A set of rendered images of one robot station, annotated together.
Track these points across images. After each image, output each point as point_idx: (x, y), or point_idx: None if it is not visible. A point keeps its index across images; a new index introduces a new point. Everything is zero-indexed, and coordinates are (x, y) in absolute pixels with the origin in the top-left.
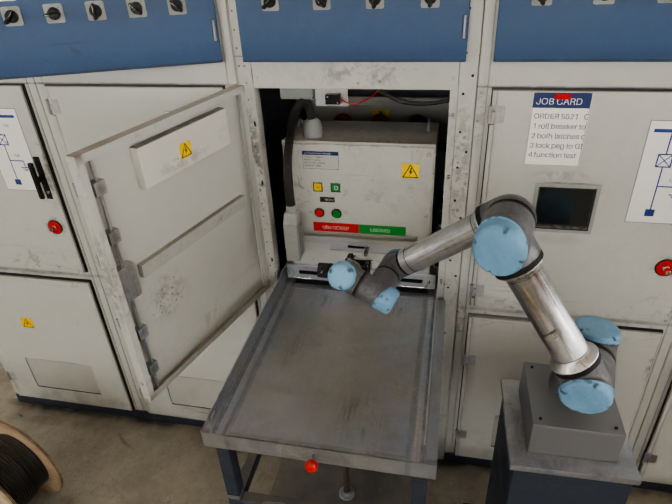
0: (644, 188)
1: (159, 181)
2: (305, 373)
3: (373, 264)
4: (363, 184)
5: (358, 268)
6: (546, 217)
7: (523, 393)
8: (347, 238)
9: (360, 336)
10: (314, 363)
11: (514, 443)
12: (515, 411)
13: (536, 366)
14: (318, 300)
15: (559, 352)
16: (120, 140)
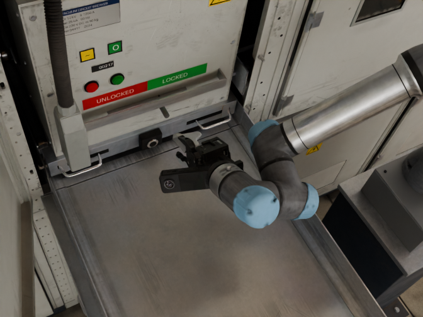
0: None
1: None
2: (194, 307)
3: (163, 116)
4: (156, 30)
5: (267, 185)
6: (369, 7)
7: (382, 198)
8: (141, 106)
9: (208, 219)
10: (191, 287)
11: (396, 250)
12: (373, 214)
13: (387, 168)
14: (116, 191)
15: None
16: None
